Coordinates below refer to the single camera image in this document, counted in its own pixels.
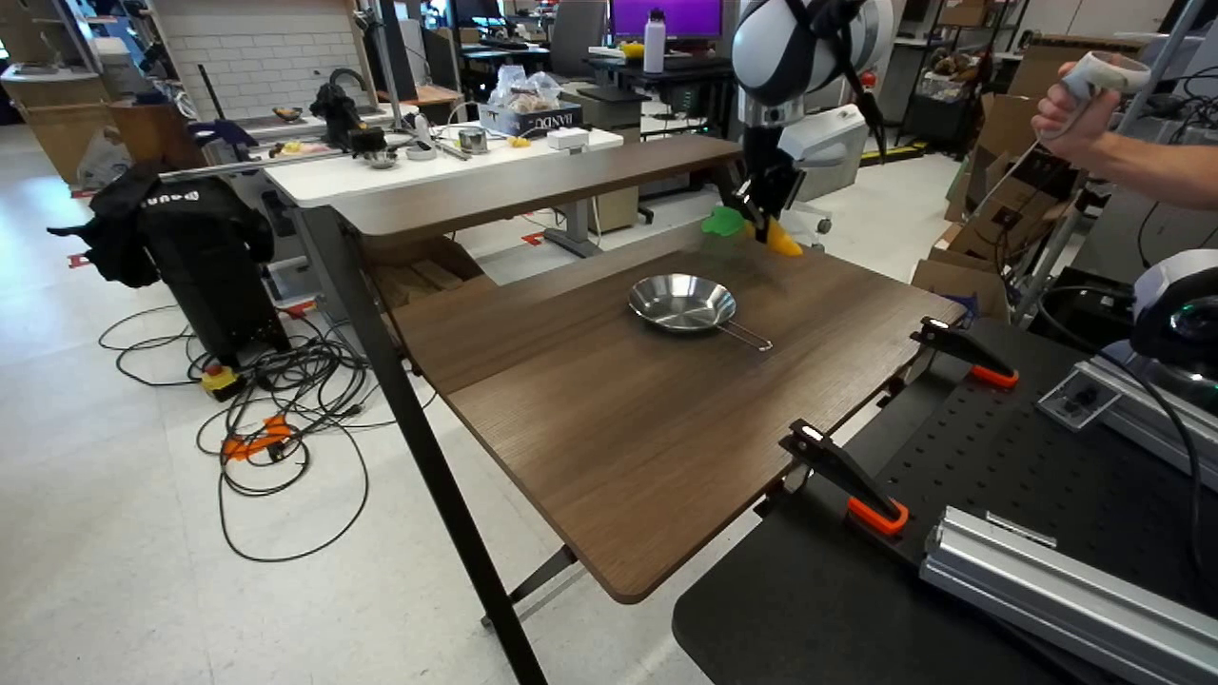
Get black table leg frame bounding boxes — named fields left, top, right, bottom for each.
left=296, top=209, right=548, bottom=685

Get white topped back table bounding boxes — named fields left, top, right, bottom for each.
left=268, top=128, right=740, bottom=237

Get aluminium extrusion rail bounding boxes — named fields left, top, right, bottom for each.
left=921, top=506, right=1218, bottom=685

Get person's hand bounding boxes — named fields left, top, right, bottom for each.
left=1030, top=82, right=1124, bottom=169

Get orange power plug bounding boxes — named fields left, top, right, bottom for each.
left=220, top=416, right=295, bottom=460

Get silver frying pan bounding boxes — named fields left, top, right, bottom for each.
left=623, top=271, right=774, bottom=352

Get grey office chair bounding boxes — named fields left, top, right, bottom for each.
left=789, top=103, right=869, bottom=203

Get black orange clamp near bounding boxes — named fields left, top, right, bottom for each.
left=779, top=418, right=912, bottom=539

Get black orange clamp far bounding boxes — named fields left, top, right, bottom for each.
left=912, top=314, right=1020, bottom=391

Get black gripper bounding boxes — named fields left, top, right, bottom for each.
left=730, top=127, right=805, bottom=242

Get black orange clamp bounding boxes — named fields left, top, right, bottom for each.
left=779, top=418, right=912, bottom=539
left=912, top=314, right=1020, bottom=391

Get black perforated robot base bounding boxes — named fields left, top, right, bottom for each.
left=673, top=323, right=1216, bottom=685

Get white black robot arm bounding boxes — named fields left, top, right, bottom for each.
left=730, top=0, right=898, bottom=255

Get black floor cables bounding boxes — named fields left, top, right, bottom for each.
left=97, top=302, right=377, bottom=568

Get purple monitor screen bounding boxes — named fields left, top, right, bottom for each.
left=608, top=0, right=723, bottom=37

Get white water bottle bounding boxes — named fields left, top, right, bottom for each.
left=645, top=7, right=668, bottom=73

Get black device on table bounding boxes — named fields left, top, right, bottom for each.
left=312, top=81, right=386, bottom=156

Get white black camera head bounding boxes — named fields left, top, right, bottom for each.
left=1132, top=248, right=1218, bottom=375

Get person's forearm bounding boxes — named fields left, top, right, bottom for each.
left=1099, top=132, right=1218, bottom=209

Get cardboard boxes stack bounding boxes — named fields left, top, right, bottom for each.
left=912, top=95, right=1079, bottom=314

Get white handheld controller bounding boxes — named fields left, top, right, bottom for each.
left=1062, top=49, right=1151, bottom=103

